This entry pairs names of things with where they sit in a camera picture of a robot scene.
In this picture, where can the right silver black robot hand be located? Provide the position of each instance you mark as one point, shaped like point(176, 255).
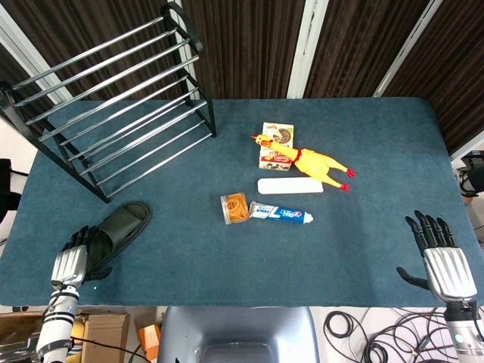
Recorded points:
point(448, 272)

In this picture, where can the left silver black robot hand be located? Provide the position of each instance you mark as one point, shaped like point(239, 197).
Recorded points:
point(70, 264)

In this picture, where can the dark green rubber slipper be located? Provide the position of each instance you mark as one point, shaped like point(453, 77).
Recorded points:
point(121, 227)

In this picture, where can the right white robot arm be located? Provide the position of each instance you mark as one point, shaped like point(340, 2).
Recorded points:
point(467, 336)

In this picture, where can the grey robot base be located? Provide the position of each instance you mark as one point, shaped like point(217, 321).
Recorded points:
point(238, 332)

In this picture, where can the black metal shoe rack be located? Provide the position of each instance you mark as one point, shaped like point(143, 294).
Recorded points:
point(102, 85)

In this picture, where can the yellow round object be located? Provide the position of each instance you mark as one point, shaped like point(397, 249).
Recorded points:
point(77, 332)

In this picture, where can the brown cardboard box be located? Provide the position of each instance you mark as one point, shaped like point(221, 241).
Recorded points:
point(104, 329)

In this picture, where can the black chair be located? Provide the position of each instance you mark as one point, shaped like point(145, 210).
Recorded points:
point(7, 189)

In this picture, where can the orange block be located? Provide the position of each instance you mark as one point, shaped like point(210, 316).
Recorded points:
point(149, 338)

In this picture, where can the black device on floor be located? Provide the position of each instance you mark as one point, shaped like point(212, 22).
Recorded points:
point(474, 159)

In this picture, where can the yellow rubber chicken toy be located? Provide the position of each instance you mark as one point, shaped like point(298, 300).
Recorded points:
point(317, 162)

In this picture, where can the clear jar of rubber bands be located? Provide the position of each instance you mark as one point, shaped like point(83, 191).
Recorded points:
point(235, 208)

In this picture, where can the blue white toothpaste tube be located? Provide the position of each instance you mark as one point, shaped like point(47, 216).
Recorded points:
point(281, 213)

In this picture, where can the white oblong plastic case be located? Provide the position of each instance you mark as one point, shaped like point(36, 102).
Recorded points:
point(289, 186)

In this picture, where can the blue carpet table cover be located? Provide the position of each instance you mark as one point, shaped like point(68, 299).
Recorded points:
point(264, 261)

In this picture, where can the cookie snack box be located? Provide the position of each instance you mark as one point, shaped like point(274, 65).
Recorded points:
point(274, 160)

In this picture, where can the white partition post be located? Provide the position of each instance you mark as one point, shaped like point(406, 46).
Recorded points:
point(188, 75)
point(406, 49)
point(34, 56)
point(308, 49)

